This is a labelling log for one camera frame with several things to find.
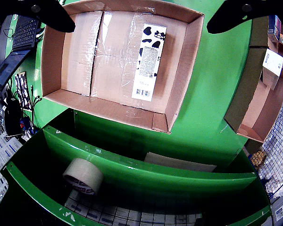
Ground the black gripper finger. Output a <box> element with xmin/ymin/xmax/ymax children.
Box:
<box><xmin>0</xmin><ymin>0</ymin><xmax>76</xmax><ymax>33</ymax></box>
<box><xmin>206</xmin><ymin>0</ymin><xmax>283</xmax><ymax>34</ymax></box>

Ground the cow print white carton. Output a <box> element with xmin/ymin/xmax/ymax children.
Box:
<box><xmin>131</xmin><ymin>23</ymin><xmax>167</xmax><ymax>102</ymax></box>

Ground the packing tape roll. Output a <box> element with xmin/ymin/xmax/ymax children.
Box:
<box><xmin>62</xmin><ymin>157</ymin><xmax>105</xmax><ymax>196</ymax></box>

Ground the small white carton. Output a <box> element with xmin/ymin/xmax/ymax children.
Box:
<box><xmin>261</xmin><ymin>48</ymin><xmax>283</xmax><ymax>91</ymax></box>

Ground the cow print flat sheet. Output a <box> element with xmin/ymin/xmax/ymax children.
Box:
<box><xmin>14</xmin><ymin>71</ymin><xmax>33</xmax><ymax>111</ymax></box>

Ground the iridescent blue carton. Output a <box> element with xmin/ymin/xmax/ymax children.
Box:
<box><xmin>267</xmin><ymin>15</ymin><xmax>282</xmax><ymax>42</ymax></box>

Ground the green metal rack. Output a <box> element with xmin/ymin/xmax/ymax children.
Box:
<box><xmin>0</xmin><ymin>109</ymin><xmax>273</xmax><ymax>226</ymax></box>

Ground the white printed label sheet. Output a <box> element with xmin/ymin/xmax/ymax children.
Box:
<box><xmin>0</xmin><ymin>135</ymin><xmax>23</xmax><ymax>182</ymax></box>

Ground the large shallow cardboard tray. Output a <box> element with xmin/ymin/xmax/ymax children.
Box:
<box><xmin>41</xmin><ymin>0</ymin><xmax>205</xmax><ymax>134</ymax></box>

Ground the blue wire mesh cage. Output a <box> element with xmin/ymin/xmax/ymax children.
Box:
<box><xmin>250</xmin><ymin>101</ymin><xmax>283</xmax><ymax>201</ymax></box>

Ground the black laptop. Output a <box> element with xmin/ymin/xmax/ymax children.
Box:
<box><xmin>0</xmin><ymin>15</ymin><xmax>40</xmax><ymax>90</ymax></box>

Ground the black multi head cable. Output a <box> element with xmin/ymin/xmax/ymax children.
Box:
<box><xmin>29</xmin><ymin>84</ymin><xmax>43</xmax><ymax>128</ymax></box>

